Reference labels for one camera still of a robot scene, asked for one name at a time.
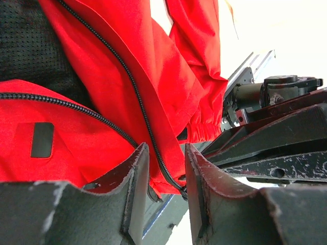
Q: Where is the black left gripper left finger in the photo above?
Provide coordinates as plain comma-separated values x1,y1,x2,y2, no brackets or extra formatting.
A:
1,143,149,244

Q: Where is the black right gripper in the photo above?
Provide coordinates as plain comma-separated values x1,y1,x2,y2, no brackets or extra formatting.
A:
202,75,326,184

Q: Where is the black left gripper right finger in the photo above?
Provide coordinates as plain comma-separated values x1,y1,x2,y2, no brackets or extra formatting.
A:
185,144,326,244

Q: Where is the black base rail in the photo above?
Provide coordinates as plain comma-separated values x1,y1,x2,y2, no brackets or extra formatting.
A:
142,143,209,244

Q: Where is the red jacket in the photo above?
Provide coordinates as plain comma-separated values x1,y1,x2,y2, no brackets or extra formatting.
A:
1,1,227,201

